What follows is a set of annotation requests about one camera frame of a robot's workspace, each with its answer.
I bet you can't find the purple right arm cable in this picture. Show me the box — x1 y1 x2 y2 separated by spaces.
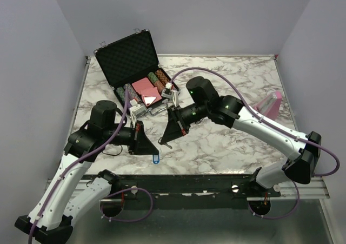
170 67 341 220

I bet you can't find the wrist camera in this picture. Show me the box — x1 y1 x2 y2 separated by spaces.
161 82 179 107
129 99 148 128

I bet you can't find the pink metronome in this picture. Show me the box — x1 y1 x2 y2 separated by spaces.
254 91 282 120

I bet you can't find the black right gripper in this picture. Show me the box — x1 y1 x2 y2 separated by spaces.
161 102 209 144

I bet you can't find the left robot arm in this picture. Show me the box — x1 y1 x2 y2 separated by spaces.
15 100 159 243

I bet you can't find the black poker chip case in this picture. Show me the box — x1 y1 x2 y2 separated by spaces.
94 29 171 105

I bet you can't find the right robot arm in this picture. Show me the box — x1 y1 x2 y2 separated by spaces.
158 76 322 196

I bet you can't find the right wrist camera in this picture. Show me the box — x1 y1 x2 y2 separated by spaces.
161 82 179 107

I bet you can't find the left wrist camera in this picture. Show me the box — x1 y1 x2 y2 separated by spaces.
129 99 148 128

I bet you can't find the red playing card deck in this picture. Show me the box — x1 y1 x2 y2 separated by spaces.
131 77 162 101

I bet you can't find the blue plastic key tag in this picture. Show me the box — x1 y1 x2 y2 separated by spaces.
152 154 160 164

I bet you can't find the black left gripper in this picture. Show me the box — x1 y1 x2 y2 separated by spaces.
104 120 160 155

